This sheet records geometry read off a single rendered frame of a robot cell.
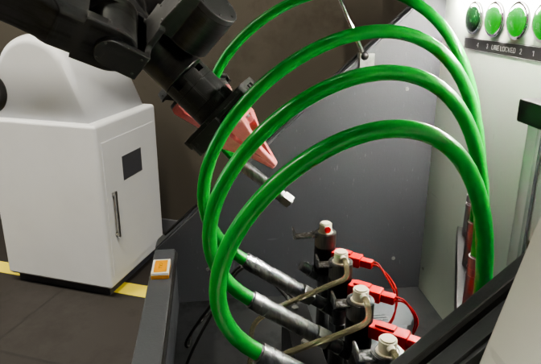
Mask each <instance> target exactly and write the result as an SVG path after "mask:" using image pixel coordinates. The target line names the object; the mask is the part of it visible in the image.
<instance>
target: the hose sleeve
mask: <svg viewBox="0 0 541 364"><path fill-rule="evenodd" d="M241 172H242V173H243V174H245V175H246V176H247V177H249V178H250V179H252V181H253V182H255V183H256V184H258V185H259V186H260V187H261V186H262V185H263V184H264V183H265V182H266V181H267V180H268V179H269V178H268V177H267V176H265V175H264V174H263V173H262V172H260V171H259V170H258V169H257V168H256V167H254V166H253V165H252V164H251V163H249V162H247V163H246V165H245V166H244V167H243V169H242V170H241ZM285 192H286V191H285V190H283V191H282V192H281V193H280V194H279V195H278V196H277V197H276V198H275V199H276V200H281V198H282V197H283V195H284V194H285Z"/></svg>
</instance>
